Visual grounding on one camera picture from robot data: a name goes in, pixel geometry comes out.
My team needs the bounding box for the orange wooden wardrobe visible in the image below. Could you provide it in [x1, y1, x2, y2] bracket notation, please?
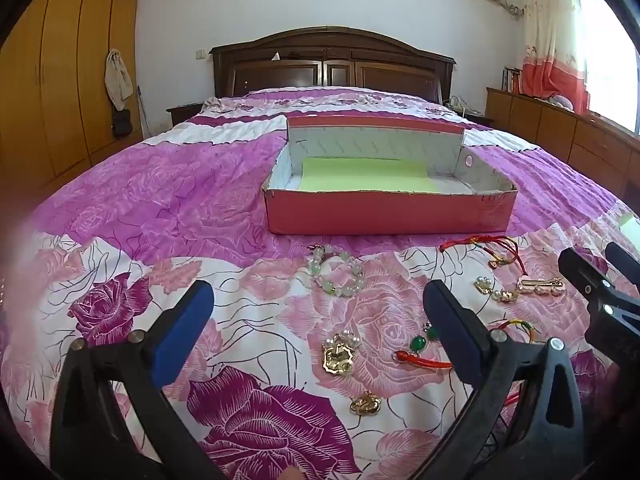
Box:
[0, 0, 146, 201]

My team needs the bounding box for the long wooden cabinet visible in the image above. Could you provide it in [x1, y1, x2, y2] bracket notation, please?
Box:
[486, 87, 640, 211]

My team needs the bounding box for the white stick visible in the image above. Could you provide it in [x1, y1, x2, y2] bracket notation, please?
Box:
[137, 85, 151, 139]

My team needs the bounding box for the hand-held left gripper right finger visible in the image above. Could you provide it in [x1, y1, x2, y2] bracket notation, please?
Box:
[415, 279, 586, 480]

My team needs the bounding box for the multicolour woven string bracelet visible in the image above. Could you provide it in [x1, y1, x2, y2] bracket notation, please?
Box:
[439, 234, 530, 277]

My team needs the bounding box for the jade bead bracelet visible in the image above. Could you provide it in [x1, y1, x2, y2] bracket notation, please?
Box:
[306, 244, 365, 298]

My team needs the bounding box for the black hanging bag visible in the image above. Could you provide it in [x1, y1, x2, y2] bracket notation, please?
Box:
[111, 109, 133, 137]

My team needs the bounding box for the cream and orange curtain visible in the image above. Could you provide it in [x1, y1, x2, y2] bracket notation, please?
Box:
[520, 0, 593, 115]

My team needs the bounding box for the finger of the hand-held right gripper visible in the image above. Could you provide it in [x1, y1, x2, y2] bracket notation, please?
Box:
[558, 247, 640, 356]
[605, 242, 640, 283]

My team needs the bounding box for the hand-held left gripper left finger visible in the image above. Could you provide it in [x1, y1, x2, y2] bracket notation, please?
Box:
[49, 280, 228, 480]

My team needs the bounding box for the pale green paper piece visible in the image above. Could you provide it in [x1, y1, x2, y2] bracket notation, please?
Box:
[619, 212, 640, 247]

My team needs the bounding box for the gold brooch with pearls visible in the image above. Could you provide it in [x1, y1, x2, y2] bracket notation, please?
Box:
[321, 331, 362, 375]

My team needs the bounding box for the beige hanging towel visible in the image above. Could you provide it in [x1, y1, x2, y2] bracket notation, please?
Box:
[104, 49, 134, 111]

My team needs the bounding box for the pink cardboard box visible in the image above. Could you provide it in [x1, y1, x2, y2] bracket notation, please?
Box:
[262, 114, 518, 237]

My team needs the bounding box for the white cable bundle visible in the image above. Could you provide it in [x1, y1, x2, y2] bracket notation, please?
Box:
[448, 95, 483, 117]

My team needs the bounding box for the small gold pendant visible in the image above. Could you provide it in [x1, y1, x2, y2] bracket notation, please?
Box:
[349, 391, 383, 415]

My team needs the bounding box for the bright window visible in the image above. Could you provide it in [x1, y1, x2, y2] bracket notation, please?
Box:
[575, 0, 640, 136]

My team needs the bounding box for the pink pearl gold hair clip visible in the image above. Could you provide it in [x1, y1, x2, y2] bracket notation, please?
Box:
[515, 275, 567, 295]

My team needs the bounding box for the red cord bracelet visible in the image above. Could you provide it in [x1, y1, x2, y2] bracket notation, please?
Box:
[392, 321, 538, 408]

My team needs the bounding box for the dark wooden headboard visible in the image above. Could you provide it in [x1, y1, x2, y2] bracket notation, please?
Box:
[209, 26, 457, 106]

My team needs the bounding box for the pink floral bedspread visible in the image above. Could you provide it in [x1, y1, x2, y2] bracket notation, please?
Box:
[0, 87, 640, 480]

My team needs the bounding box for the pale green paper sheet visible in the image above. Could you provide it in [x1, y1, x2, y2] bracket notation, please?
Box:
[297, 157, 440, 194]

